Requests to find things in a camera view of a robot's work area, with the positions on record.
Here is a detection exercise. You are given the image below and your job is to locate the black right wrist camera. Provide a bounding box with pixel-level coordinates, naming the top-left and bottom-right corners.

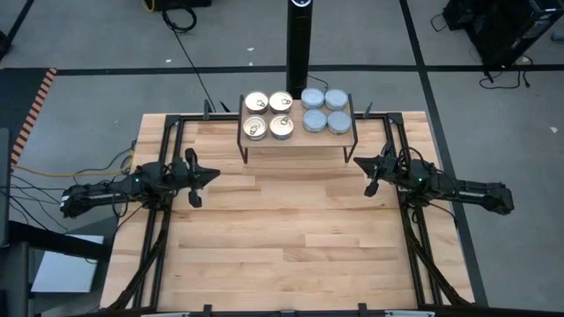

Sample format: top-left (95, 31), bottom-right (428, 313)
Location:
top-left (398, 160), bottom-right (420, 180)

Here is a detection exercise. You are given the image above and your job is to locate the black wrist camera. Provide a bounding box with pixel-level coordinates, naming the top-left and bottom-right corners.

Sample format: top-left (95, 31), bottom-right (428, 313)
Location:
top-left (398, 160), bottom-right (420, 180)
top-left (139, 161), bottom-right (167, 180)

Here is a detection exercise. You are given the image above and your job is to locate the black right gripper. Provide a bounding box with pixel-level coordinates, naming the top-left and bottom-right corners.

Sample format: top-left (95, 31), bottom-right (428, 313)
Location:
top-left (353, 141), bottom-right (425, 198)

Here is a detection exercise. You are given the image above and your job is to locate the white panel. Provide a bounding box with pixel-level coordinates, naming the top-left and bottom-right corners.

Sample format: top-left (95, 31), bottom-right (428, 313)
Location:
top-left (29, 234), bottom-right (106, 294)

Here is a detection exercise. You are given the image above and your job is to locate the wooden shelf black frame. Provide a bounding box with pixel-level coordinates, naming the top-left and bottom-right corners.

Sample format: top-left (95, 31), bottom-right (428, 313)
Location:
top-left (236, 92), bottom-right (359, 165)

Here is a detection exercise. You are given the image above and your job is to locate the black floor cable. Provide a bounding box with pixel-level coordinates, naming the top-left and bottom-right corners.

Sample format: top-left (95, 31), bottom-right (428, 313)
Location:
top-left (160, 4), bottom-right (218, 114)
top-left (478, 55), bottom-right (535, 91)

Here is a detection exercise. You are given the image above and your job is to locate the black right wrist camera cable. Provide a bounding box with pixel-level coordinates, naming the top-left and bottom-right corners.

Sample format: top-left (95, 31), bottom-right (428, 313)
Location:
top-left (394, 145), bottom-right (427, 167)

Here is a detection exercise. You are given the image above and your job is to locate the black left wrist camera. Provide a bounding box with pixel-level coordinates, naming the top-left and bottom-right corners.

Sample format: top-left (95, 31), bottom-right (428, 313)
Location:
top-left (139, 161), bottom-right (167, 180)

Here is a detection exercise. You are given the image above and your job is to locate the orange floor cable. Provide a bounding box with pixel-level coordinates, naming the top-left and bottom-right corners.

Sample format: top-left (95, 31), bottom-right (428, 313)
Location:
top-left (11, 149), bottom-right (136, 179)

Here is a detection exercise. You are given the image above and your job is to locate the black equipment box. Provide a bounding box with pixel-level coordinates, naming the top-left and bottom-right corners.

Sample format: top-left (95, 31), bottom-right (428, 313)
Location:
top-left (153, 0), bottom-right (213, 10)

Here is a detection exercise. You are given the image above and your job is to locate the blue red salmon can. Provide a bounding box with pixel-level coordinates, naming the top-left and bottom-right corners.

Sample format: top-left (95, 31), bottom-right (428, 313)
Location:
top-left (268, 90), bottom-right (294, 115)
top-left (269, 114), bottom-right (295, 141)
top-left (243, 90), bottom-right (270, 115)
top-left (242, 114), bottom-right (270, 142)

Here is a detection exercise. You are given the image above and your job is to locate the black computer cart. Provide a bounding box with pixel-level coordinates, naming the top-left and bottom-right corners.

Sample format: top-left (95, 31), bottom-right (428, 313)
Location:
top-left (442, 0), bottom-right (564, 71)

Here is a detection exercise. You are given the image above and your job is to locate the green white tuna can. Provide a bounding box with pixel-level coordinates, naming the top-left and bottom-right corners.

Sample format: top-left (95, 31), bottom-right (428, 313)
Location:
top-left (300, 86), bottom-right (326, 111)
top-left (302, 108), bottom-right (329, 134)
top-left (323, 87), bottom-right (350, 112)
top-left (327, 110), bottom-right (353, 136)

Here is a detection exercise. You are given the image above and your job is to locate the black aluminium table frame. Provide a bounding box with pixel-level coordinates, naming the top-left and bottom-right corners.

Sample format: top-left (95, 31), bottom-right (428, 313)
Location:
top-left (100, 112), bottom-right (484, 317)

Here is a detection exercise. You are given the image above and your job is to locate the black floor mat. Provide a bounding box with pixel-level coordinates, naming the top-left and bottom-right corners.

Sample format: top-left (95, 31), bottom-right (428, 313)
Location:
top-left (0, 68), bottom-right (49, 133)

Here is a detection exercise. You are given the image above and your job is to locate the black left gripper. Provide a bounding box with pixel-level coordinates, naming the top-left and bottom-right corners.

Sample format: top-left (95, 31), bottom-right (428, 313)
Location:
top-left (165, 147), bottom-right (221, 209)

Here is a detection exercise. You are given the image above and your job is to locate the black desk leg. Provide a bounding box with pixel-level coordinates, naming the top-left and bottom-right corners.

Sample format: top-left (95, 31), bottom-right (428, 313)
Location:
top-left (8, 219), bottom-right (111, 261)

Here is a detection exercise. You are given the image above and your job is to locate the black tower fan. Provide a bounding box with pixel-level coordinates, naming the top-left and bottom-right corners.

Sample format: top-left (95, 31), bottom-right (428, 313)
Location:
top-left (285, 0), bottom-right (315, 100)

